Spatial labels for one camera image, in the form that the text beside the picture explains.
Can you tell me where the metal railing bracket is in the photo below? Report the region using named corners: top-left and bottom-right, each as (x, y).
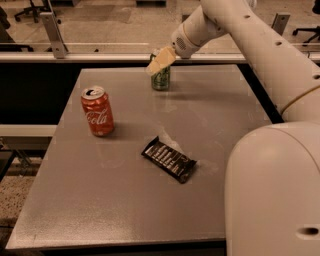
top-left (40, 12), bottom-right (68, 59)
top-left (271, 12), bottom-right (290, 35)

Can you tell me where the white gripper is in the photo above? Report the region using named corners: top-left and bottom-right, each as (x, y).
top-left (146, 24), bottom-right (199, 76)

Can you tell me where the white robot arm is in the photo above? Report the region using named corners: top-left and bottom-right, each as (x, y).
top-left (147, 0), bottom-right (320, 256)

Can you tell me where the black office chair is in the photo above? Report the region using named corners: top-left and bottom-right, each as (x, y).
top-left (14, 0), bottom-right (51, 23)
top-left (292, 25), bottom-right (320, 44)

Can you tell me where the right metal railing bracket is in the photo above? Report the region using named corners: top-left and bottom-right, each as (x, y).
top-left (271, 12), bottom-right (290, 35)

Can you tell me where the red cola can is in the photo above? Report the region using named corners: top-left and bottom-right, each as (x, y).
top-left (81, 86), bottom-right (114, 137)

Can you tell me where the left metal railing bracket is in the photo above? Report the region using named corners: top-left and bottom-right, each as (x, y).
top-left (40, 12), bottom-right (68, 59)

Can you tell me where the black office chair right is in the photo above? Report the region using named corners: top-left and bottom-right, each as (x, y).
top-left (292, 25), bottom-right (320, 44)

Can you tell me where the black office chair left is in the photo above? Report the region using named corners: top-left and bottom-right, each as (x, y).
top-left (14, 0), bottom-right (51, 23)

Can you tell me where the black rxbar chocolate wrapper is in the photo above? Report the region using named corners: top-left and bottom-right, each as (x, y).
top-left (141, 137), bottom-right (196, 184)

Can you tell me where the green soda can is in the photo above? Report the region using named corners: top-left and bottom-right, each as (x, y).
top-left (151, 57), bottom-right (170, 91)

